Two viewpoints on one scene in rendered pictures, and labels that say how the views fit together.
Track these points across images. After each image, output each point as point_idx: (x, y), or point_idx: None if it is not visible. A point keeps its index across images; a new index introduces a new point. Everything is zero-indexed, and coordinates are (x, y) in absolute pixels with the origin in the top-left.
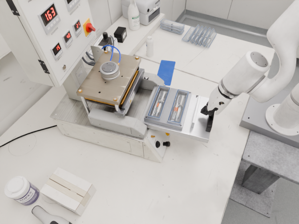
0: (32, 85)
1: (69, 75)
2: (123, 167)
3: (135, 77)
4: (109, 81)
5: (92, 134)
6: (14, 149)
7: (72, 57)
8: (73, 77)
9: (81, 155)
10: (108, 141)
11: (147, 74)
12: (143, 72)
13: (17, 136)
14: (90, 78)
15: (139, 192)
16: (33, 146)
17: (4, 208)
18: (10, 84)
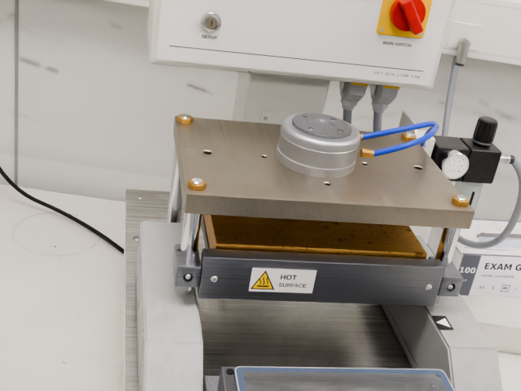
0: None
1: (243, 103)
2: None
3: (387, 254)
4: (275, 162)
5: (125, 318)
6: (34, 226)
7: (270, 32)
8: (246, 118)
9: (59, 364)
10: (123, 382)
11: (466, 322)
12: (441, 282)
13: (77, 217)
14: (259, 129)
15: None
16: (56, 254)
17: None
18: (193, 108)
